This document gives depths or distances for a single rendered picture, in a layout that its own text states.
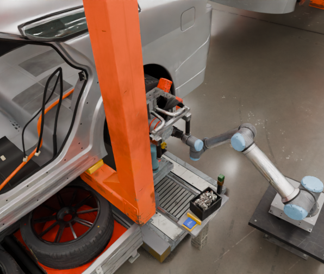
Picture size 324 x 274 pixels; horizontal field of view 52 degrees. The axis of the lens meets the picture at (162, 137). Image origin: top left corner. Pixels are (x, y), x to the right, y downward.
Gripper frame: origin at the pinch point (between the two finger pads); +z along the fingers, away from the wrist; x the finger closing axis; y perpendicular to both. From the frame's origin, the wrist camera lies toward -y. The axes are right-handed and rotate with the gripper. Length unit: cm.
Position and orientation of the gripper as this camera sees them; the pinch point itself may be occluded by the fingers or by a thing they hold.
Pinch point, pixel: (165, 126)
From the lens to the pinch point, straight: 289.8
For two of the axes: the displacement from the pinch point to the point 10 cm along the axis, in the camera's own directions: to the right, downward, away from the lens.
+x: 4.4, -8.9, -1.2
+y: 5.0, 1.3, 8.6
